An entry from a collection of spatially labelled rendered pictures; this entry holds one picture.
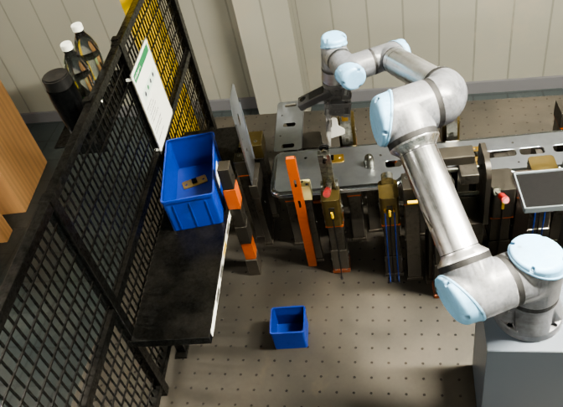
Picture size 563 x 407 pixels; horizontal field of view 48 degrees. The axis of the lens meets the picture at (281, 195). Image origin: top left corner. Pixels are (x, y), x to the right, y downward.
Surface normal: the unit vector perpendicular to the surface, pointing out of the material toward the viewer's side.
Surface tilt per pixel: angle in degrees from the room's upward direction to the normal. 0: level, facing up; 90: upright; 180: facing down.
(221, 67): 90
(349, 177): 0
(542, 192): 0
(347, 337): 0
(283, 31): 90
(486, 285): 35
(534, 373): 90
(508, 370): 90
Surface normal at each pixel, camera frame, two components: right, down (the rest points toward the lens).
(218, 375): -0.17, -0.71
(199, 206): 0.07, 0.69
